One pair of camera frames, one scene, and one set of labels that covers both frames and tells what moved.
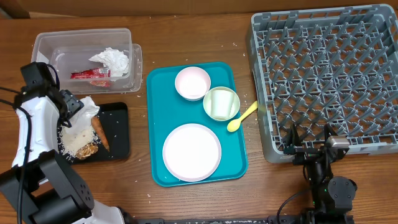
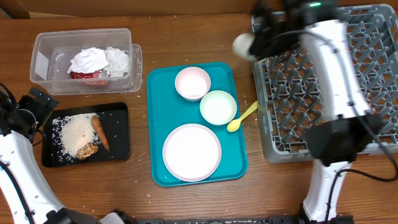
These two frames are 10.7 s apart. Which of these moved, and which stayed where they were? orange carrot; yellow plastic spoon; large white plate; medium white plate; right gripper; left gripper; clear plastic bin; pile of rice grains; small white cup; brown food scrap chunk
Moved: right gripper; small white cup; left gripper
Stayed: pile of rice grains; large white plate; medium white plate; clear plastic bin; orange carrot; brown food scrap chunk; yellow plastic spoon
